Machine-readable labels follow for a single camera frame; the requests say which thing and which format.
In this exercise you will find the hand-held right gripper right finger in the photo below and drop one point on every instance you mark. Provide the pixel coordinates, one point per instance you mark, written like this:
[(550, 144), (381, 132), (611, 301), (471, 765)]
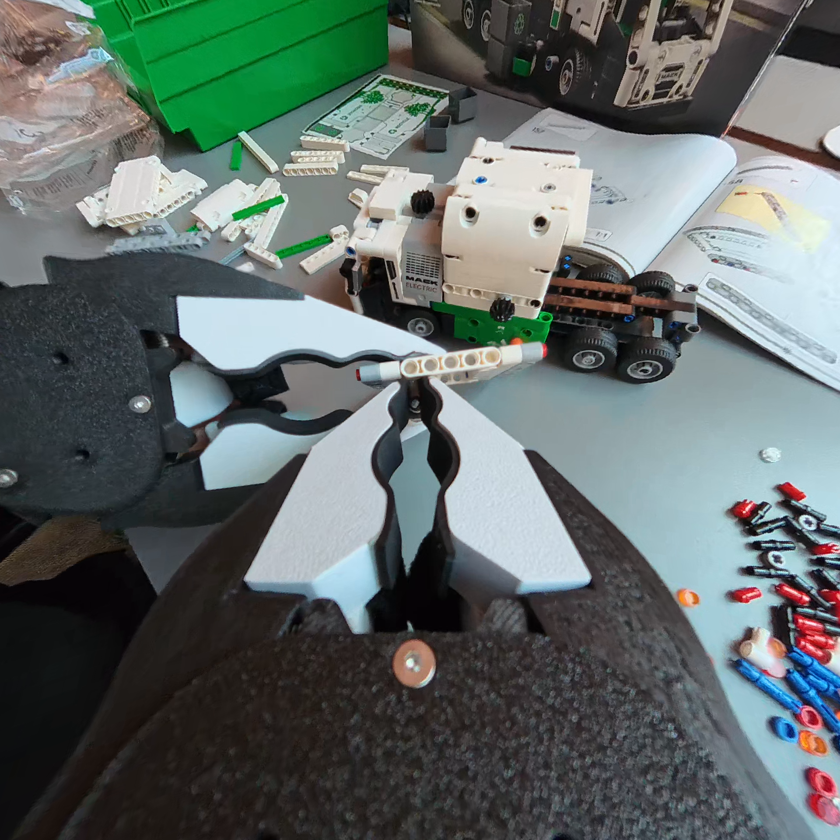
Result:
[(512, 525)]

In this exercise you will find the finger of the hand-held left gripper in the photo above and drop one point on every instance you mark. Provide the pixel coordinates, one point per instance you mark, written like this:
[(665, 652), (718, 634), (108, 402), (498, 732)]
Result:
[(249, 456), (282, 328)]

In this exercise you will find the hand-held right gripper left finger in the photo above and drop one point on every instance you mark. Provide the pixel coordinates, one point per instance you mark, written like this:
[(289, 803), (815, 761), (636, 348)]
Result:
[(328, 518)]

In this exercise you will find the black lego pin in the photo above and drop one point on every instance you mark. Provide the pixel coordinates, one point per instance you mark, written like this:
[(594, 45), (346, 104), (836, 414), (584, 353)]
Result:
[(413, 400)]

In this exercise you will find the white lego panel assembly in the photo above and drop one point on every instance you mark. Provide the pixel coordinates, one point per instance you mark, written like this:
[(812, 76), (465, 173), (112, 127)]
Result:
[(453, 362)]

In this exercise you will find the grey lego beam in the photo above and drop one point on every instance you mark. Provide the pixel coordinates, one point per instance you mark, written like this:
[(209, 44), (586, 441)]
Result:
[(157, 241)]

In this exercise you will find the white lego beam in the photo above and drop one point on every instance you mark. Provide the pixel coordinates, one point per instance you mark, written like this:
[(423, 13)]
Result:
[(318, 157), (325, 142), (310, 169)]

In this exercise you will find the green lego piece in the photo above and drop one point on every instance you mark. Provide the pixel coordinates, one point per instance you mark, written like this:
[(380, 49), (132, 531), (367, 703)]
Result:
[(236, 155)]

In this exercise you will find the pile of white lego pieces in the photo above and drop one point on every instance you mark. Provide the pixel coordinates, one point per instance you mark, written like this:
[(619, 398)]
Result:
[(151, 193)]

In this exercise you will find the orange round lego stud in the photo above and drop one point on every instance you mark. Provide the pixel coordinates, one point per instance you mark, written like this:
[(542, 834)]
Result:
[(688, 597)]

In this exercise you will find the white lego truck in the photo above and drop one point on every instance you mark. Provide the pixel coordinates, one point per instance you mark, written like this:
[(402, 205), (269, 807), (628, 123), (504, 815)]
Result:
[(505, 229)]

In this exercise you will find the clear round lego stud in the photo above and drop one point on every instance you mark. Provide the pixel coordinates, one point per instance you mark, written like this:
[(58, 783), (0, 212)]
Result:
[(771, 454)]

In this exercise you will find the pile of small lego pins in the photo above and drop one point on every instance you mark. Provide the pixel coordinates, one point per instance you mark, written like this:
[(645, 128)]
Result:
[(800, 590)]

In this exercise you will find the lego set box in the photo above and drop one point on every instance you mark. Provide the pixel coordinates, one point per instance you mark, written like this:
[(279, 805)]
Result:
[(590, 52)]

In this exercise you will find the green sticker sheet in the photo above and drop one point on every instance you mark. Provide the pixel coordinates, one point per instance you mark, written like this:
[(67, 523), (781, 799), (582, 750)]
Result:
[(377, 115)]

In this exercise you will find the green plastic bin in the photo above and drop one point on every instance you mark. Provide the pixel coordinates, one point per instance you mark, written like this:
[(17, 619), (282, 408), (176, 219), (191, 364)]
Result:
[(249, 65)]

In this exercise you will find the clear plastic bag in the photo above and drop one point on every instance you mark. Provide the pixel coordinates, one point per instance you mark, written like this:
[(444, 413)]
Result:
[(65, 111)]

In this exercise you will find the instruction booklet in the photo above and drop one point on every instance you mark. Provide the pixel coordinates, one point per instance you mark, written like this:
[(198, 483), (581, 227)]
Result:
[(741, 229)]

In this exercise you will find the white pad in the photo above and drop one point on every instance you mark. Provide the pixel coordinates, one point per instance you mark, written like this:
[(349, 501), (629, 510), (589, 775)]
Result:
[(832, 141)]

